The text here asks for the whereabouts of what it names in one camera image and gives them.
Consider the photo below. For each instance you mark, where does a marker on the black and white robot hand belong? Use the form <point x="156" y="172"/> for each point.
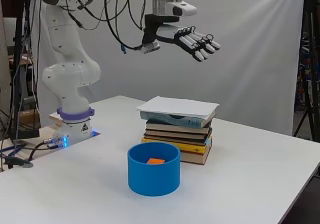
<point x="166" y="30"/>

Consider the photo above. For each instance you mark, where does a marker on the orange cube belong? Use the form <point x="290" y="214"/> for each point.
<point x="156" y="161"/>

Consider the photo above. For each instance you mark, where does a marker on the white seven-joint robot arm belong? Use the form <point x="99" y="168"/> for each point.
<point x="71" y="74"/>

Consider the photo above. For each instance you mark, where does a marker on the white hanging sheet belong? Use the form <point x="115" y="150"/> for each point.
<point x="250" y="67"/>

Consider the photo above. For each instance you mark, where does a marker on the stack of books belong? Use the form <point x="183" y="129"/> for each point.
<point x="180" y="124"/>

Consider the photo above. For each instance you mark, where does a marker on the black tripod stand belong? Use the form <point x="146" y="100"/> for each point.
<point x="311" y="67"/>

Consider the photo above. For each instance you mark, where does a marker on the blue round tub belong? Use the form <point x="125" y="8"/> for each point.
<point x="153" y="180"/>

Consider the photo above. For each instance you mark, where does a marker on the black upright stand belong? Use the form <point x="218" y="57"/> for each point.
<point x="18" y="67"/>

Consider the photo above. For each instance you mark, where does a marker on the brown cardboard box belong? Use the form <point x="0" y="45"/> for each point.
<point x="29" y="118"/>

